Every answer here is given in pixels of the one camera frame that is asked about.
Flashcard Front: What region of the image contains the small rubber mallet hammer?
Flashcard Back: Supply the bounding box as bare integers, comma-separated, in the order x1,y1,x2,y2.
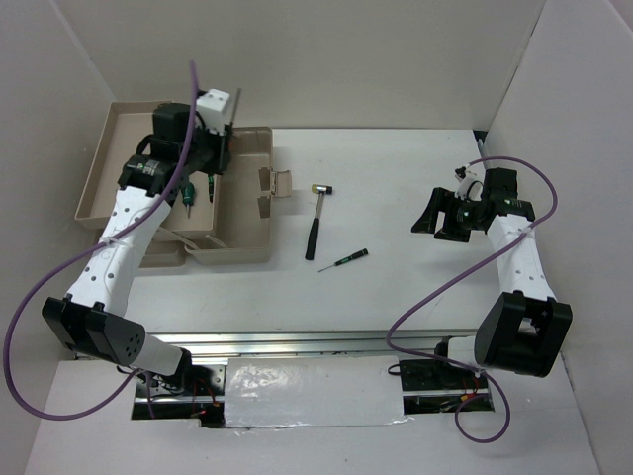
305,184,333,261

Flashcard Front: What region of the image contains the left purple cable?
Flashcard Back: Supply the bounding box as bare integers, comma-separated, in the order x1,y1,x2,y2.
3,59,204,422

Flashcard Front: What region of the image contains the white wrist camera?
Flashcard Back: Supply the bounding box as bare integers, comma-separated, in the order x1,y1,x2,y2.
454,166,483,201
196,89,233,135

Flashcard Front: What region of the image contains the beige plastic toolbox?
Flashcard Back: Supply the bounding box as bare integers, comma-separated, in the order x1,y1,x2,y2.
75,101,292,268

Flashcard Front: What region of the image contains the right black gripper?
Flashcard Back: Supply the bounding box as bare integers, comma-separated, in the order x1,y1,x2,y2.
411,186,484,243

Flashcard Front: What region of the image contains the short green screwdriver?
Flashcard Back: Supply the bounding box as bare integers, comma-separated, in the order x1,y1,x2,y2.
181,182,196,218

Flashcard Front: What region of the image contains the silver foil tape sheet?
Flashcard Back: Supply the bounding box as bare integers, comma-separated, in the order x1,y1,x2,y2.
224,356,407,428

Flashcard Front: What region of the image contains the aluminium mounting rail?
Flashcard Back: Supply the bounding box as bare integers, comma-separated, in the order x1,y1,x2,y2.
147,330,446,360

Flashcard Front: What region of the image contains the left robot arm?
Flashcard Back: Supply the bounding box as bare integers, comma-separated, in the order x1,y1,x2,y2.
43,96,231,395

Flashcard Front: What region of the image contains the purple cable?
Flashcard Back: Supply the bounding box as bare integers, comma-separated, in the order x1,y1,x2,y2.
385,155,560,444
3,59,204,422

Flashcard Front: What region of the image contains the red black precision screwdriver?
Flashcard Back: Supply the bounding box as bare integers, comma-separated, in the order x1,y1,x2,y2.
208,174,215,203

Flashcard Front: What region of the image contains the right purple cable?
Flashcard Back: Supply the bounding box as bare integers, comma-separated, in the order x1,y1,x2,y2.
385,155,560,444

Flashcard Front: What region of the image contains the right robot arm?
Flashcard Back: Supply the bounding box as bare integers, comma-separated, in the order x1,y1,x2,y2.
411,167,573,378

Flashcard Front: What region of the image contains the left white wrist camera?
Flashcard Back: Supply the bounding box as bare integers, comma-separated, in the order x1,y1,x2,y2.
196,89,233,135

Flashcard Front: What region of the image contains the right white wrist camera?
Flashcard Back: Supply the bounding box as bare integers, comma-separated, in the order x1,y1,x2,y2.
454,166,483,201

